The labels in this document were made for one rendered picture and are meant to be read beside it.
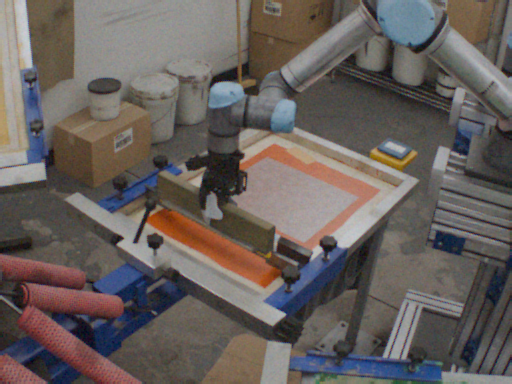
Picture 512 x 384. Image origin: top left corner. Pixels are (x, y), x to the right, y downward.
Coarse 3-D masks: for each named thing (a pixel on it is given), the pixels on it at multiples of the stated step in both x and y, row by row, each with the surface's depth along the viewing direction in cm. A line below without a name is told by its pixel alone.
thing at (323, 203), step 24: (312, 192) 195; (336, 192) 196; (360, 192) 197; (264, 216) 183; (288, 216) 184; (312, 216) 185; (336, 216) 186; (312, 240) 175; (240, 264) 164; (264, 264) 165
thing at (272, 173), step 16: (256, 160) 209; (272, 160) 209; (288, 160) 210; (256, 176) 200; (272, 176) 201; (288, 176) 202; (304, 176) 203; (256, 192) 193; (272, 192) 194; (288, 192) 194; (256, 208) 186; (160, 224) 176; (176, 224) 176; (192, 224) 177; (176, 240) 170; (192, 240) 171; (208, 240) 172
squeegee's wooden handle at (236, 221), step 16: (160, 176) 169; (176, 176) 168; (160, 192) 171; (176, 192) 167; (192, 192) 163; (192, 208) 166; (224, 208) 159; (240, 208) 159; (224, 224) 161; (240, 224) 157; (256, 224) 154; (272, 224) 154; (256, 240) 156; (272, 240) 156
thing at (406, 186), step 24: (240, 144) 212; (312, 144) 216; (336, 144) 215; (360, 168) 208; (384, 168) 204; (408, 192) 194; (120, 216) 171; (384, 216) 183; (360, 240) 173; (240, 288) 151
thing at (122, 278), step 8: (128, 264) 147; (112, 272) 144; (120, 272) 144; (128, 272) 144; (136, 272) 145; (104, 280) 141; (112, 280) 141; (120, 280) 142; (128, 280) 142; (136, 280) 143; (144, 280) 145; (152, 280) 148; (96, 288) 139; (104, 288) 139; (112, 288) 139; (120, 288) 139; (128, 288) 141; (120, 296) 140; (128, 296) 142
